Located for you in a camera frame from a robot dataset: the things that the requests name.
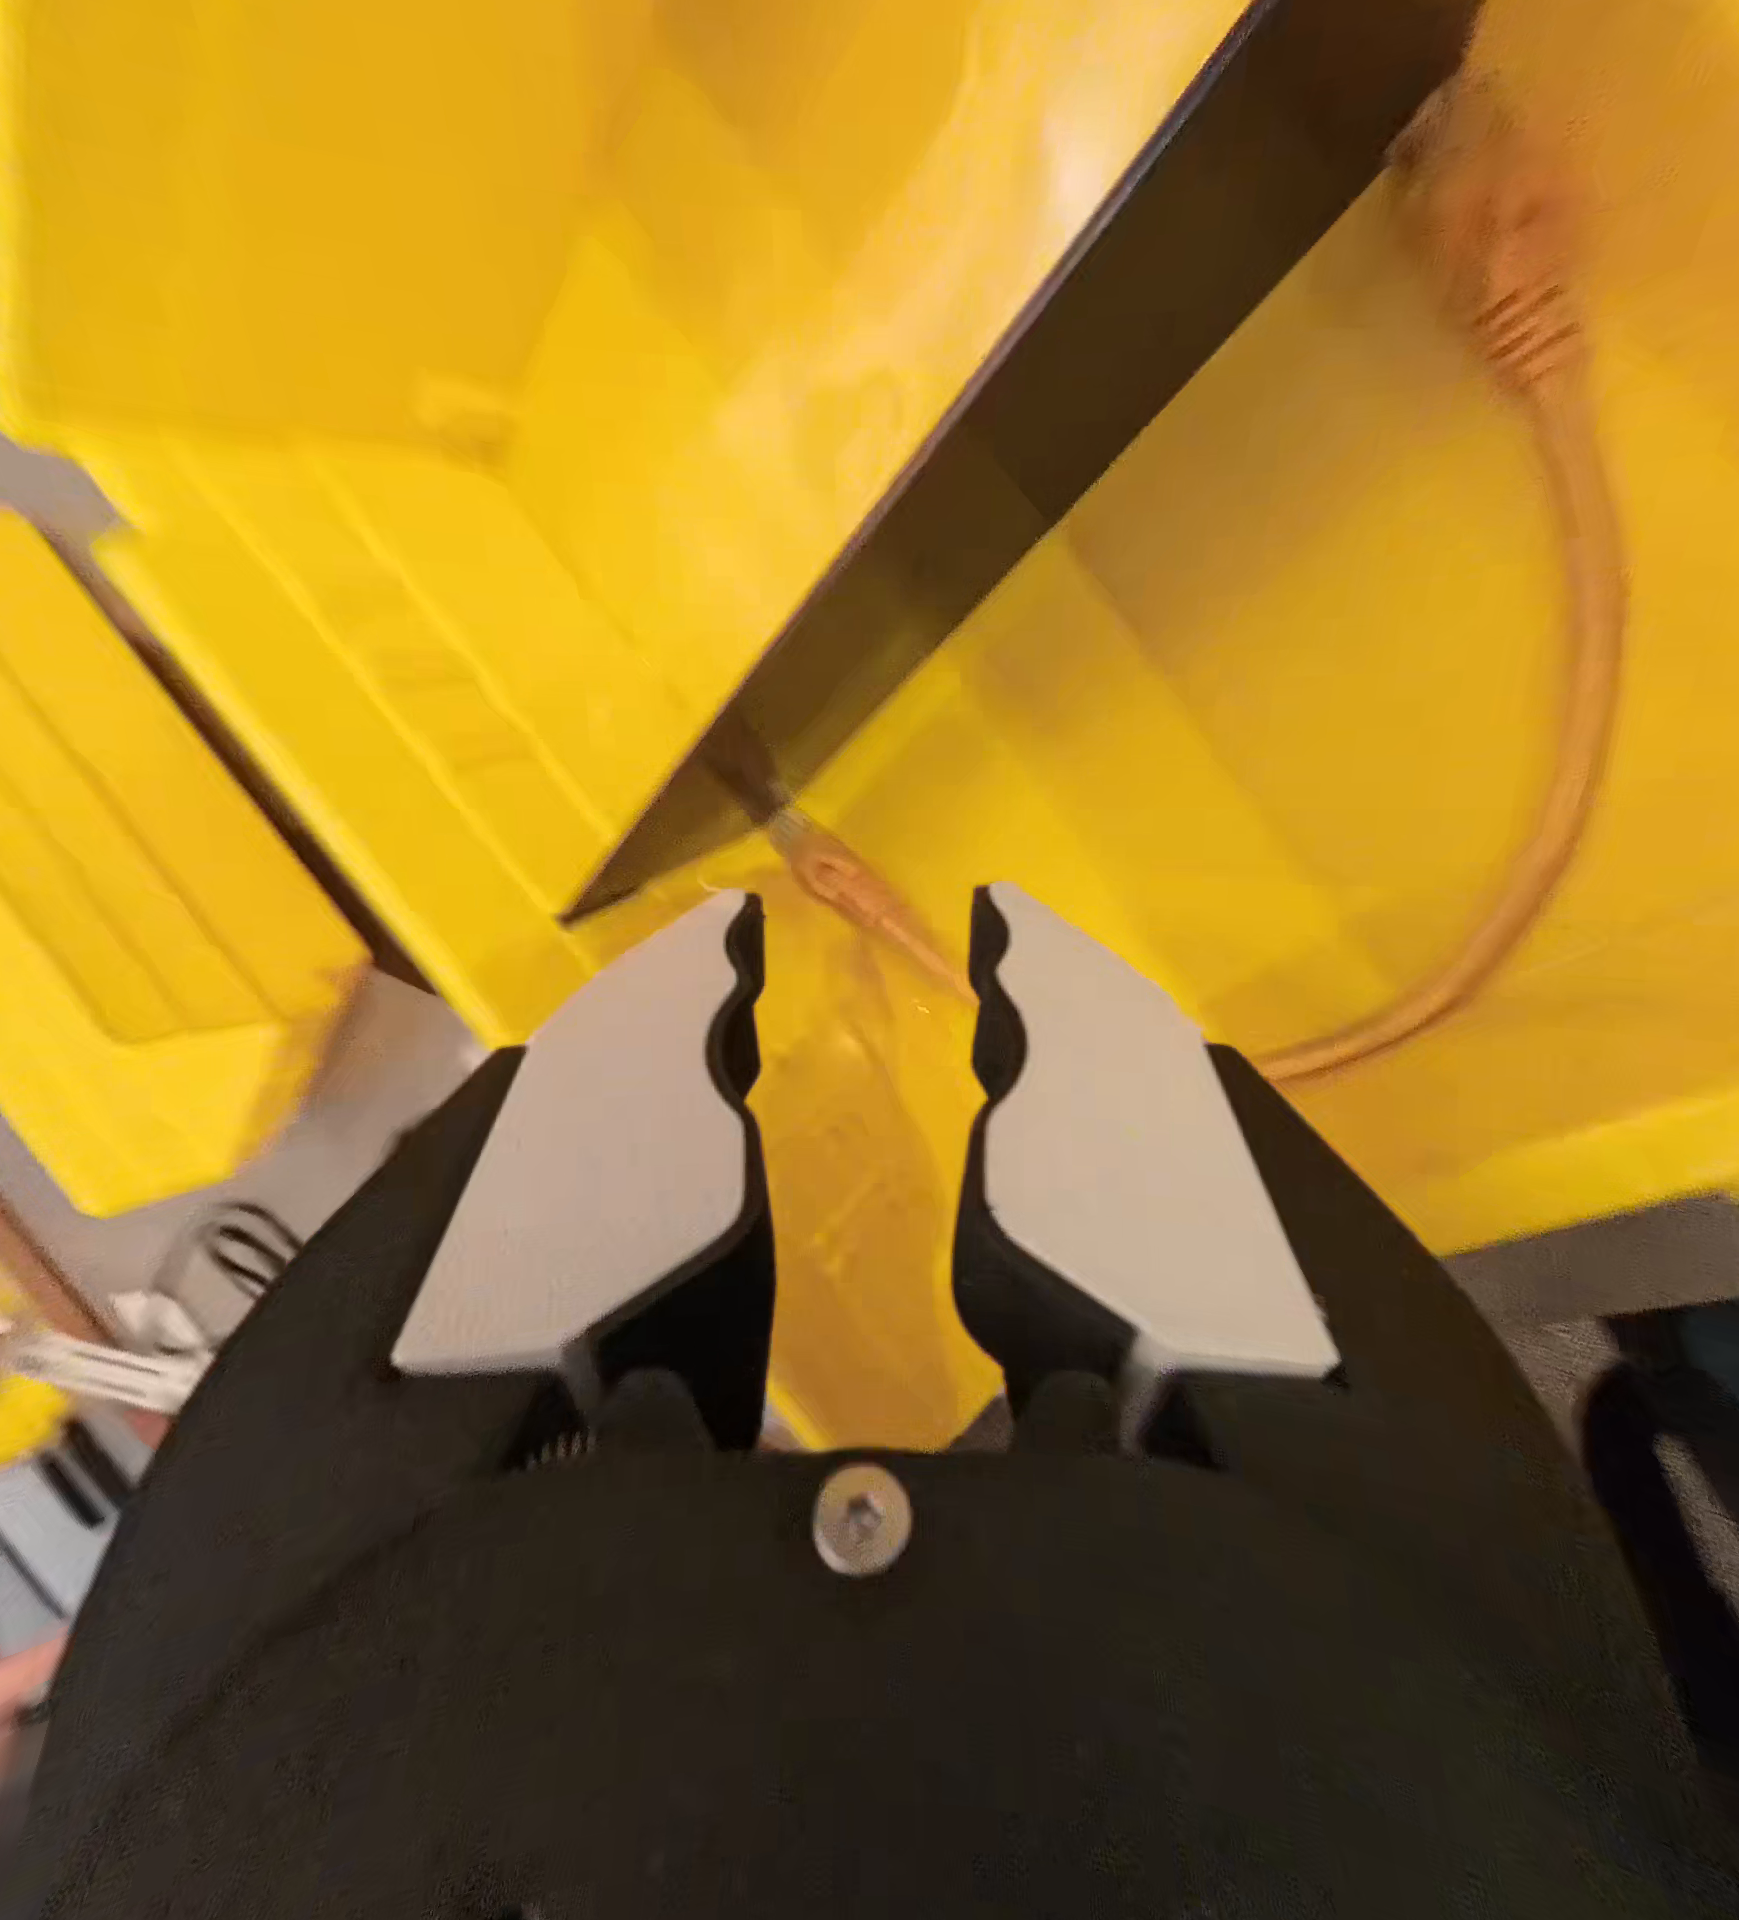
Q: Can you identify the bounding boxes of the yellow ethernet cable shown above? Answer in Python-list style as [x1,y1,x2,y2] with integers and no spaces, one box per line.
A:
[768,76,1631,1082]

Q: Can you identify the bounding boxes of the yellow bin with divider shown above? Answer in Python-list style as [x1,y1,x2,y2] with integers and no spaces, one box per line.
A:
[0,0,1739,1455]

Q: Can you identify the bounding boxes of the black chair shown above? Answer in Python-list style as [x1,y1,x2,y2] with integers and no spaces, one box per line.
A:
[1581,1298,1739,1801]

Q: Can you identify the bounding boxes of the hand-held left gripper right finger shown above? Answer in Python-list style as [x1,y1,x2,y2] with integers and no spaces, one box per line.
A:
[954,886,1341,1422]

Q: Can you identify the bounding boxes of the black power cord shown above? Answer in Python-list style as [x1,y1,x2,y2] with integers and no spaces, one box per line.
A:
[187,1199,310,1298]

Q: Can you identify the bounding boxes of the dark bin divider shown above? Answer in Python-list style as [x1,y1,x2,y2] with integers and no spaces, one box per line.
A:
[563,0,1486,928]

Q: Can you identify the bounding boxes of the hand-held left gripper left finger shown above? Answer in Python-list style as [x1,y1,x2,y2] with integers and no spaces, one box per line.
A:
[390,889,781,1455]

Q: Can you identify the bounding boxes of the white charger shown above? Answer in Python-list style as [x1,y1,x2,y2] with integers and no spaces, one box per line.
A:
[0,1287,214,1417]

